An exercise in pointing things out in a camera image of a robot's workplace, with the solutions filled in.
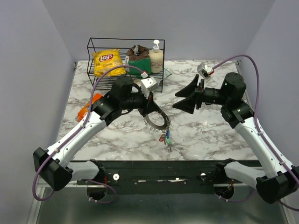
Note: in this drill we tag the green key tag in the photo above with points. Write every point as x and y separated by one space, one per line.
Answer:
169 143

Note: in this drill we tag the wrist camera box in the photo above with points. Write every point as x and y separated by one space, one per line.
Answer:
205 70
148 85

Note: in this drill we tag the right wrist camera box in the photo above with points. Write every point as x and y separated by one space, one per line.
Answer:
205 70

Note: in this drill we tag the green white card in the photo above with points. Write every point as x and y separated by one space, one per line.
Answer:
166 73

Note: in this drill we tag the yellow Lays chips bag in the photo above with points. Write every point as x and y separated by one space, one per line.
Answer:
106 60

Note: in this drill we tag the aluminium frame rail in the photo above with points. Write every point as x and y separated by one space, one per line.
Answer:
58 177

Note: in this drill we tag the cream soap pump bottle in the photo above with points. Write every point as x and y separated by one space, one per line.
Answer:
156 57

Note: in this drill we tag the green brown coffee bag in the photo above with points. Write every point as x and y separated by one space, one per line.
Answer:
138 56

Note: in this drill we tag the green white snack pouch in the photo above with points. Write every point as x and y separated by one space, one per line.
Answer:
138 82

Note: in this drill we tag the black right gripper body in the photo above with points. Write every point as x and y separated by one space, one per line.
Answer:
208 95

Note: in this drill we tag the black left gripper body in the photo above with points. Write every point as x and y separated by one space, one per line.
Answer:
139 101

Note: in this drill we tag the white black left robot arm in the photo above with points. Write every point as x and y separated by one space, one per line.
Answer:
81 135

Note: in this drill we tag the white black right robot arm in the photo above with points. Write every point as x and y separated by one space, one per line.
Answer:
277 179

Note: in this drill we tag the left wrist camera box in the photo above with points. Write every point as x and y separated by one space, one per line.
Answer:
148 85

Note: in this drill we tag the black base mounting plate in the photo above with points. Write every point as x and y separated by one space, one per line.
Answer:
131 186

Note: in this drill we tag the metal disc keyring organizer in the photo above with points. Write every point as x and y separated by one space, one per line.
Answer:
158 121

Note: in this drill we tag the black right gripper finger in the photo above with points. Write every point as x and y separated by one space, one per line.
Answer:
189 89
188 105

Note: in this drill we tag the blue key tag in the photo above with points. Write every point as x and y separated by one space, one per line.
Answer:
168 134

